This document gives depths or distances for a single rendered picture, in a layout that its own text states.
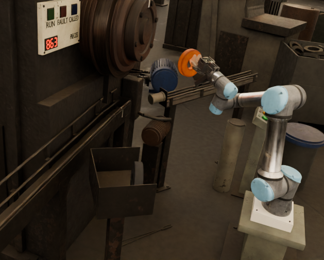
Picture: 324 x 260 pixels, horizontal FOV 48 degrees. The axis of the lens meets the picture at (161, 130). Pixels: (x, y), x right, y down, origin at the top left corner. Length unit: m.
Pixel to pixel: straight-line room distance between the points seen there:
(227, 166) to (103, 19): 1.38
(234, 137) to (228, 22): 2.19
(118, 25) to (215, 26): 2.91
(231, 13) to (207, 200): 2.45
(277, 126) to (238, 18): 2.76
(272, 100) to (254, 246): 0.80
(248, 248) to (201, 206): 0.52
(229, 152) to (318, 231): 0.73
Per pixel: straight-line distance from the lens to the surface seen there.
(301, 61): 3.61
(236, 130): 2.38
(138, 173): 1.32
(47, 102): 1.49
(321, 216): 2.74
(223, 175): 2.54
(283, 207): 1.94
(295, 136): 2.66
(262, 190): 1.76
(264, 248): 2.05
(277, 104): 1.62
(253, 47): 4.29
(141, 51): 1.74
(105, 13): 1.55
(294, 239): 1.94
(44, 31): 1.41
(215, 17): 4.40
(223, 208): 2.48
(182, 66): 2.04
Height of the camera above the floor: 1.47
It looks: 26 degrees down
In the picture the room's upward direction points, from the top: 8 degrees clockwise
